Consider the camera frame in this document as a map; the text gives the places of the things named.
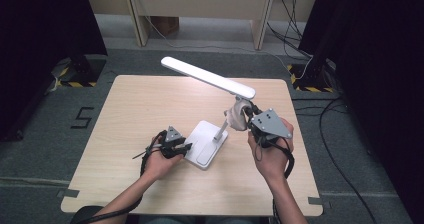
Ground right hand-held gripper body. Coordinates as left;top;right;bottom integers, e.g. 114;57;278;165
247;107;294;149

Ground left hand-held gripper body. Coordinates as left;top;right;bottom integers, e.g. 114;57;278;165
159;125;188;159

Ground white cloth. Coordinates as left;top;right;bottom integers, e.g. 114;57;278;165
223;98;252;132

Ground white desk lamp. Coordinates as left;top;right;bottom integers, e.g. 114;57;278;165
160;56;257;171

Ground person's left hand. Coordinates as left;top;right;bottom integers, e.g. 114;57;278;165
143;135;184;181

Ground person's right hand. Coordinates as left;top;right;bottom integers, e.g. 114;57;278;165
247;117;296;182

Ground black stand base striped tape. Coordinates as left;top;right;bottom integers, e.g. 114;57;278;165
286;57;337;94
50;54;108;88

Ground grey tape piece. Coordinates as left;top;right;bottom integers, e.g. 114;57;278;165
307;196;331;209
56;188;81;199

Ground brown cardboard box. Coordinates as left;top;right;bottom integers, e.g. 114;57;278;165
149;16;180;37

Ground black curtain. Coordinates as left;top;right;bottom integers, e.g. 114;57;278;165
298;0;424;224
0;0;108;142

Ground beige wooden desk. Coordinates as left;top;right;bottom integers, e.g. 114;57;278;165
82;0;323;51

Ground grey gripper strap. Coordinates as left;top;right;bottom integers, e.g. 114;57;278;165
131;143;164;160

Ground thick black gripper cable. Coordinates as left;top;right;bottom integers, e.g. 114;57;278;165
70;130;168;224
254;138;296;180

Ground long black floor cable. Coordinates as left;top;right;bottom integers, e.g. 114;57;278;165
318;96;378;224

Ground white floor cable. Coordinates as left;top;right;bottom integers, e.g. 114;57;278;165
143;15;292;76

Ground black plugged cables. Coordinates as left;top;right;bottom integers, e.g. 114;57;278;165
265;0;314;59

